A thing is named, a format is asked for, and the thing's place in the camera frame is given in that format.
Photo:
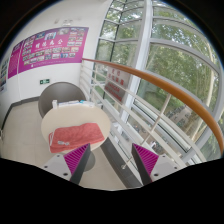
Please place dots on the orange wooden handrail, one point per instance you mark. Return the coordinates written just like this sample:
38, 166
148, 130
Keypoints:
176, 92

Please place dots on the red and white sign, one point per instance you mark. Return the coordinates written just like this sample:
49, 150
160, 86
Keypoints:
116, 82

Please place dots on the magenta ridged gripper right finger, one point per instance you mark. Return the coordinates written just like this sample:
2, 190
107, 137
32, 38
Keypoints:
145, 161

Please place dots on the narrow magenta wall poster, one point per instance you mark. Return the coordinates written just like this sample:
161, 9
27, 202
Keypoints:
14, 59

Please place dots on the white papers on table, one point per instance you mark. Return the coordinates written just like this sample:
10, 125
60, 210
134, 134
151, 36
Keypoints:
56, 104

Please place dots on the round beige table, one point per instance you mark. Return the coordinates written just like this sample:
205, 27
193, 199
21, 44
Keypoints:
75, 116

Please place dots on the white metal railing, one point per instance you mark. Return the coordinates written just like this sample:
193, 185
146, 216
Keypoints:
135, 120

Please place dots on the blue wall poster at left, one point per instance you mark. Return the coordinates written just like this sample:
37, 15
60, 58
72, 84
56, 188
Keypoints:
3, 75

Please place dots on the red folded towel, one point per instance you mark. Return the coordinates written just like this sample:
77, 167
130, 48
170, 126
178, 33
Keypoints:
69, 138

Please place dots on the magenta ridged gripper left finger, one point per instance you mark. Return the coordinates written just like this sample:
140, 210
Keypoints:
76, 161

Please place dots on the green exit sign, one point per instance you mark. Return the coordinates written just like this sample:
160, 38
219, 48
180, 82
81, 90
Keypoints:
44, 81

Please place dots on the large magenta wall poster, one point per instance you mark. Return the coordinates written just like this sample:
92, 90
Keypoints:
54, 46

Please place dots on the grey curved chair back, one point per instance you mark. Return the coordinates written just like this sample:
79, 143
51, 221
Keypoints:
61, 92

